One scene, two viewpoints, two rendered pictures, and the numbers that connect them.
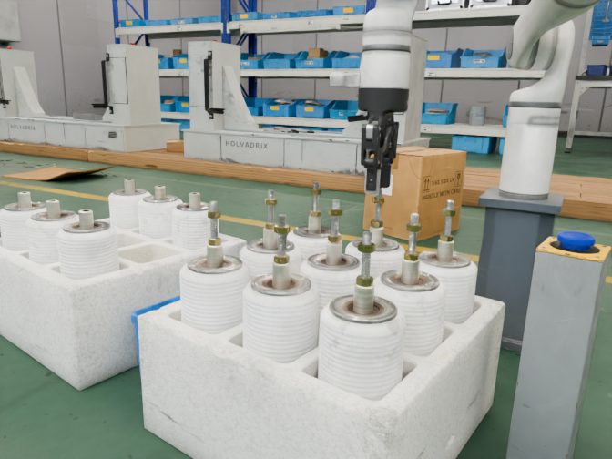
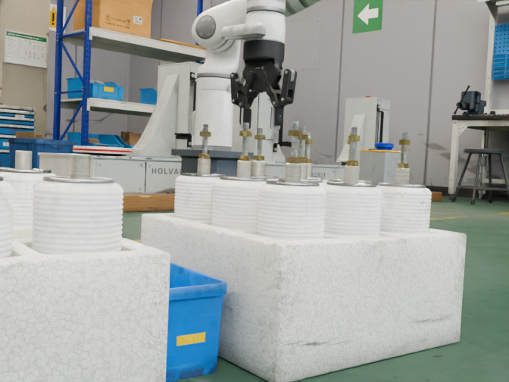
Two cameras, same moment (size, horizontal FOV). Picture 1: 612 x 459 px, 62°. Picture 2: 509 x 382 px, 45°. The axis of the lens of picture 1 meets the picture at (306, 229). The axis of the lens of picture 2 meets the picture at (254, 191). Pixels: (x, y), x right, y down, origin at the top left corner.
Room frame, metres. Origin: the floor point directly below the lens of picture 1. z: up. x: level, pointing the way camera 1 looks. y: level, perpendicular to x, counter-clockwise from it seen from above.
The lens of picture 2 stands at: (0.47, 0.97, 0.28)
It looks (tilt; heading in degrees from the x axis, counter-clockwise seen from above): 3 degrees down; 287
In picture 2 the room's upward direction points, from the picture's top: 3 degrees clockwise
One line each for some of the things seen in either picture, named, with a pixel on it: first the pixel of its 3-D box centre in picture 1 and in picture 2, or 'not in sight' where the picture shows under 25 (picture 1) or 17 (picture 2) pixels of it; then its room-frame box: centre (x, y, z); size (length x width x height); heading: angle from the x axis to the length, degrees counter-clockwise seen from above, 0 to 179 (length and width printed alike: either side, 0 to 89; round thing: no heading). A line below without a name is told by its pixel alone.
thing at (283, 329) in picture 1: (280, 351); (348, 244); (0.59, 0.03, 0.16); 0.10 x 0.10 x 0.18
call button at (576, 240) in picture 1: (575, 242); (384, 148); (0.58, -0.32, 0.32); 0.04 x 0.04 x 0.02
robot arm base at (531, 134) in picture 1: (528, 152); (213, 115); (1.00, -0.43, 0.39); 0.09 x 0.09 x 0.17; 62
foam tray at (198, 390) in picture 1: (329, 363); (295, 276); (0.69, -0.04, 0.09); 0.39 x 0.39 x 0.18; 54
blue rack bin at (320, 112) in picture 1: (318, 108); not in sight; (6.08, -0.11, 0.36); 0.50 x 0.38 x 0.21; 153
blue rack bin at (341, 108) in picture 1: (352, 109); not in sight; (5.89, -0.49, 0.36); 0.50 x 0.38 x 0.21; 151
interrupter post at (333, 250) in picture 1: (333, 253); (301, 173); (0.69, -0.04, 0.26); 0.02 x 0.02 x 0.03
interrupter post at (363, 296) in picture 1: (363, 298); (402, 178); (0.52, -0.07, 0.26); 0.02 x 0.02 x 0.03
